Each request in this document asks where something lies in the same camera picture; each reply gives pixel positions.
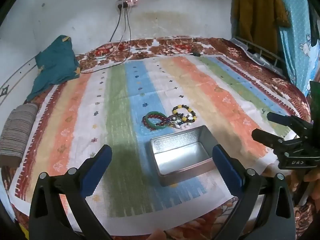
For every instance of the silver metal tin box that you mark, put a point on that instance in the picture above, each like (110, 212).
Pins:
(180, 155)

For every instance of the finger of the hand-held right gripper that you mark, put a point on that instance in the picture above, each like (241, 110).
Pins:
(282, 120)
(267, 137)

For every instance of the teal cloth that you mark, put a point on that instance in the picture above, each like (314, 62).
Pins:
(55, 65)

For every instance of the mustard hanging garment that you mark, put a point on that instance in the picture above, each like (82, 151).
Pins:
(257, 12)

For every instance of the blue printed curtain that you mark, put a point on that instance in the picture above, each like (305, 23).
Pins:
(297, 30)

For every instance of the black charger plug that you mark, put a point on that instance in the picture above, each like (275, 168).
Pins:
(196, 54)

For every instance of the grey striped pillow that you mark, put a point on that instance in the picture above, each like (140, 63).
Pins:
(16, 135)

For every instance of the green jade bangle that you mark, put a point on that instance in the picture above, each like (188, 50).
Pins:
(153, 127)

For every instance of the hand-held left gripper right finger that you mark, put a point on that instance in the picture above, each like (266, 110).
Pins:
(225, 170)

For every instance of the white power strip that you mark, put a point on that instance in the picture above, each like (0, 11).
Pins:
(130, 3)

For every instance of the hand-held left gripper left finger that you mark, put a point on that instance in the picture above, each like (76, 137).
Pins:
(100, 166)

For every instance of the striped pastel mat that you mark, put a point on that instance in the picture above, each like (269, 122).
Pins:
(120, 92)

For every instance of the person's right hand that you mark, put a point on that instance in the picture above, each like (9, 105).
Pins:
(311, 177)

